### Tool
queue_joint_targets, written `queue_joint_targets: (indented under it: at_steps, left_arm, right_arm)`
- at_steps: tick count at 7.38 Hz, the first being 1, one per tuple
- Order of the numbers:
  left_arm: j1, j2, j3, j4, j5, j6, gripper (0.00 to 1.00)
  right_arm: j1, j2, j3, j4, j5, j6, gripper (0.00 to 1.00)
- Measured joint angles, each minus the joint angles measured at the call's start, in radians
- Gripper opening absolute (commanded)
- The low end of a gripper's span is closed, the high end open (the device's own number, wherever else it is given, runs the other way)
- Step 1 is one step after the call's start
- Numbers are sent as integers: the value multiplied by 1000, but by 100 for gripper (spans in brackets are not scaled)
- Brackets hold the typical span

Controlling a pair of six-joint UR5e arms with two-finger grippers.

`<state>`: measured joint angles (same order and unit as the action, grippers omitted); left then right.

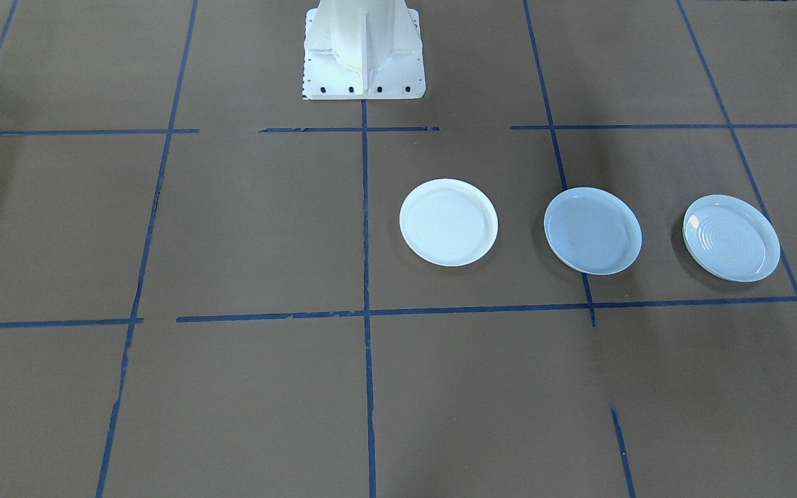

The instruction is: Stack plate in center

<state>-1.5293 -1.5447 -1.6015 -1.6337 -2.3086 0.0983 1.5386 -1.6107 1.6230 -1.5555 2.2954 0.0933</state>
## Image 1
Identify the white round plate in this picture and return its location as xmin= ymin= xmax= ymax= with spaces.
xmin=399 ymin=178 xmax=500 ymax=268

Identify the ribbed light blue plate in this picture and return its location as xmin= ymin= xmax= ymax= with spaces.
xmin=681 ymin=194 xmax=781 ymax=283

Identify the plain light blue plate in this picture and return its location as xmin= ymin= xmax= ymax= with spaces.
xmin=543 ymin=187 xmax=643 ymax=276

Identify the white square base plate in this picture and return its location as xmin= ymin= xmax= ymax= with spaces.
xmin=301 ymin=8 xmax=427 ymax=102

